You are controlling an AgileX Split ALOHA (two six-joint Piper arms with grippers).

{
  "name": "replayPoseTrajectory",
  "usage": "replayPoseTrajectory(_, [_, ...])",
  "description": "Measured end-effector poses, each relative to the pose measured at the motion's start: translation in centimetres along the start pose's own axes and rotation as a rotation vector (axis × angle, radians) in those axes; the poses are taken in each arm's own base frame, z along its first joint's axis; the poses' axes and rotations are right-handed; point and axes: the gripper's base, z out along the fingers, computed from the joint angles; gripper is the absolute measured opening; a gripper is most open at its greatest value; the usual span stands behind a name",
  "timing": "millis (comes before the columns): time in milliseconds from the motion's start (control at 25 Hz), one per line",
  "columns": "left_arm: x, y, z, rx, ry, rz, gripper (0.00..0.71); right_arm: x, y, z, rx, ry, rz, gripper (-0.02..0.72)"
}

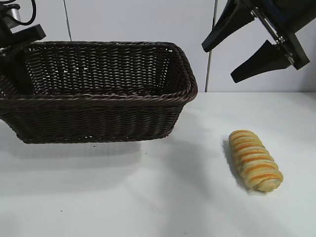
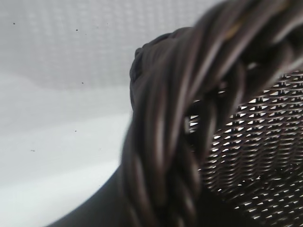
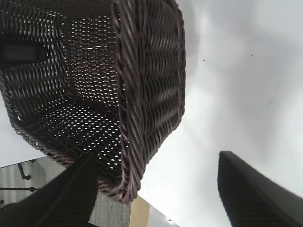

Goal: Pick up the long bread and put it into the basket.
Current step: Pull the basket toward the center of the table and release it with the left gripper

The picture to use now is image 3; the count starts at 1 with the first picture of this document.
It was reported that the thin black rod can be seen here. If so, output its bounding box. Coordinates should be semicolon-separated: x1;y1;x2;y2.
0;186;42;191

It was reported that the black stand leg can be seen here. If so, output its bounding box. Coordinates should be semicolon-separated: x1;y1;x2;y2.
18;159;32;181

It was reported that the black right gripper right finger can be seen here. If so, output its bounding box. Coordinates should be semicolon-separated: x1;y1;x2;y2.
217;150;303;227

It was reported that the dark brown woven basket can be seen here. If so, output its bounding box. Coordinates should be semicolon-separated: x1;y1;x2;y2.
0;0;187;204

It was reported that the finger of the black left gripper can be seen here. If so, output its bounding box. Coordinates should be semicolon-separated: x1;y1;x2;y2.
0;44;46;64

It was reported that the tan wooden board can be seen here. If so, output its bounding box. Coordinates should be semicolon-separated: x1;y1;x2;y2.
130;196;151;227

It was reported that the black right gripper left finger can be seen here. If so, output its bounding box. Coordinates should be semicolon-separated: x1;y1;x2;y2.
0;154;99;227

